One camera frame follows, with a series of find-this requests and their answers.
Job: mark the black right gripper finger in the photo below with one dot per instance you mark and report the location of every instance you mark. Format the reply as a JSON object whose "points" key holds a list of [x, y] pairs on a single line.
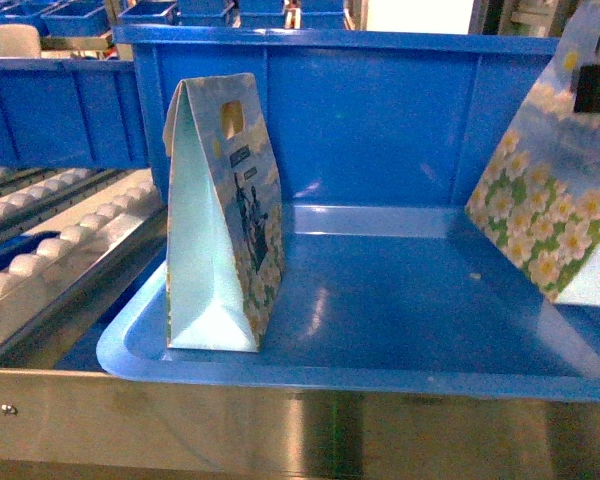
{"points": [[587, 99]]}

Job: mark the flower gift bag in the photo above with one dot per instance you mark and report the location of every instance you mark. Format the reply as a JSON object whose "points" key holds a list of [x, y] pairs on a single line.
{"points": [[538, 199], [225, 250]]}

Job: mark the roller conveyor track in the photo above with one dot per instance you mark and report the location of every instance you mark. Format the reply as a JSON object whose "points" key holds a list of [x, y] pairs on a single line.
{"points": [[52, 296]]}

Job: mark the large blue plastic tray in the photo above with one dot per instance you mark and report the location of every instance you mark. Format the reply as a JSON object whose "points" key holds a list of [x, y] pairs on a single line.
{"points": [[379, 138]]}

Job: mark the blue crate behind tray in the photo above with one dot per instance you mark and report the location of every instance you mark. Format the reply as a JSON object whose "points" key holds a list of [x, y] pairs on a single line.
{"points": [[67, 113]]}

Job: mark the grey office chair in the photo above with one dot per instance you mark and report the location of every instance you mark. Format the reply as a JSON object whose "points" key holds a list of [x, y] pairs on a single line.
{"points": [[20, 41]]}

